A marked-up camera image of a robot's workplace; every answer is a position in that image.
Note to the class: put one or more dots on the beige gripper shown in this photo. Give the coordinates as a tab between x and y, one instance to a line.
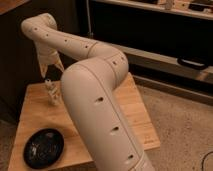
48	56

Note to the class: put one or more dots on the clear plastic bottle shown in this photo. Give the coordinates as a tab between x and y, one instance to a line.
53	92

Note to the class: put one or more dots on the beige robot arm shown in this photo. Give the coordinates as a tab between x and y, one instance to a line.
87	90

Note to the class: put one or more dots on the black ceramic bowl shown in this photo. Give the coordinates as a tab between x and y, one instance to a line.
43	148

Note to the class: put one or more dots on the wooden table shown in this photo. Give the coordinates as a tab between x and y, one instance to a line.
38	113

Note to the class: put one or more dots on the metal pole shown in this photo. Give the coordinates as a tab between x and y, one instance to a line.
90	30

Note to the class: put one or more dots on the wooden shelf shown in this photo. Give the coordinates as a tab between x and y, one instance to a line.
178	7

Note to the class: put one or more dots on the beige bench frame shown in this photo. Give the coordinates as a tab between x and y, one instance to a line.
165	64

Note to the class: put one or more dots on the black handle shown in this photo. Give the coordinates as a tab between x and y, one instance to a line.
192	65

